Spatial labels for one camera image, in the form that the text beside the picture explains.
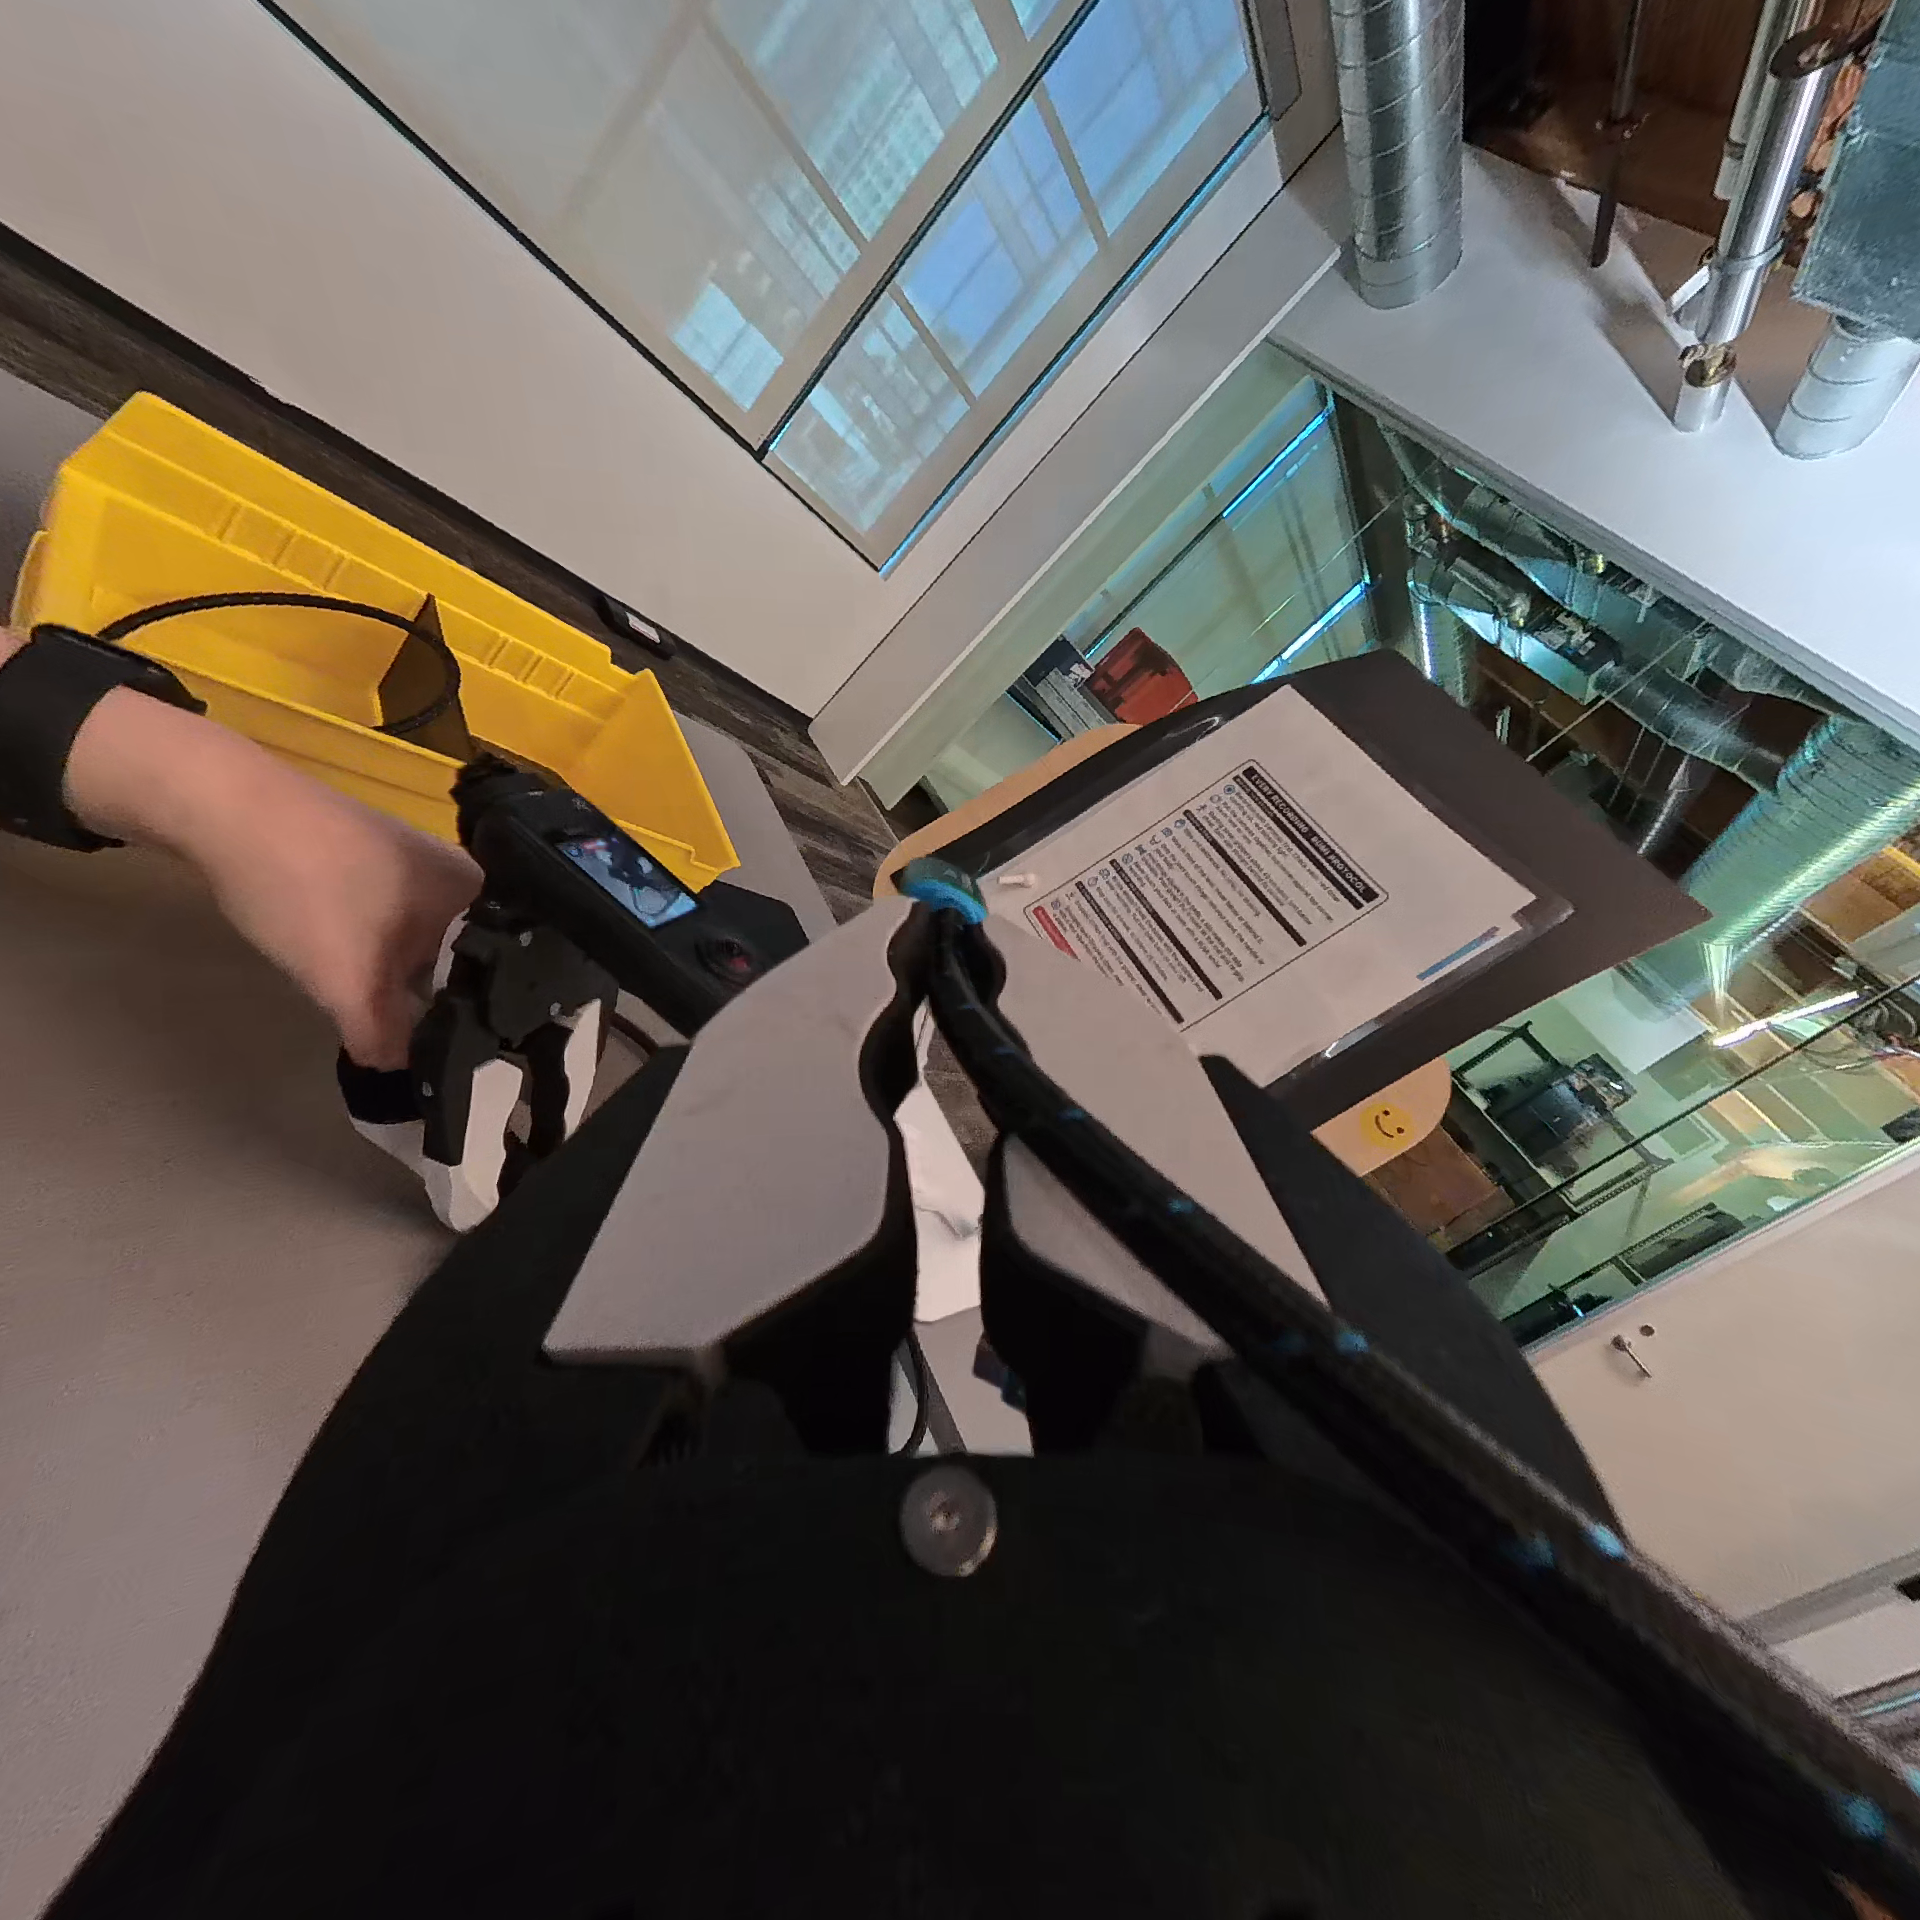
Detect person's left hand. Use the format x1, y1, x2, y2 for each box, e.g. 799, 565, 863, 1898
67, 701, 487, 1074

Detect silver pipe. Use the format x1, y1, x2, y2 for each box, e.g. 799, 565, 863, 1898
1669, 0, 1854, 438

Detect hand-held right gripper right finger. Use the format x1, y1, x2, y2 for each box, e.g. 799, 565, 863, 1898
966, 906, 1334, 1359

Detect thick black switch cable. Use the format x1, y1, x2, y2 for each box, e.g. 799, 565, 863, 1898
94, 592, 460, 740

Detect yellow plastic bin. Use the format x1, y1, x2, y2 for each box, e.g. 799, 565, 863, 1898
12, 392, 743, 889

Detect black wrist strap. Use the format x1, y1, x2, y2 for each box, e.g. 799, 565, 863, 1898
0, 625, 211, 851

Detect braided HDMI cable green plugs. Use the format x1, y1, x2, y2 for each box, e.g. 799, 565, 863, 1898
895, 857, 1920, 1913

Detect instruction sign board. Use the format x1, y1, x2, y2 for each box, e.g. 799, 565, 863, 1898
875, 648, 1716, 1187

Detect metal air duct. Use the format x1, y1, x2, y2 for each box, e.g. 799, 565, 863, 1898
1326, 0, 1468, 311

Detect large glass window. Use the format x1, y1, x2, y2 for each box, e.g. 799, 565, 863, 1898
262, 0, 1278, 571

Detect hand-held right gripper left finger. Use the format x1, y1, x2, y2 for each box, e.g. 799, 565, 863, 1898
541, 894, 933, 1369

